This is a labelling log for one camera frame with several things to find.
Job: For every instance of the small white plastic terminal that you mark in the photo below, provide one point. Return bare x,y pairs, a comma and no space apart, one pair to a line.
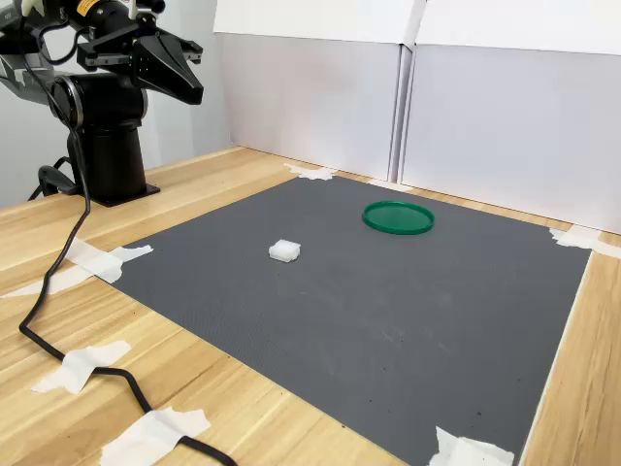
284,251

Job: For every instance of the round green lid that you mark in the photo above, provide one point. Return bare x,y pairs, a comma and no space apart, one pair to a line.
398,217

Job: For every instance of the white partition panel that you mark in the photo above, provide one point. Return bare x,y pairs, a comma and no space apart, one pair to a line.
310,97
514,126

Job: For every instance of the white masking tape piece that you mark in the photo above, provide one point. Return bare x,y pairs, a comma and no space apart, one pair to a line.
310,171
388,185
577,239
80,364
461,451
97,262
150,434

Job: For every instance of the dark grey mat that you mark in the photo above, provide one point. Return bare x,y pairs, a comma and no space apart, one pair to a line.
339,315

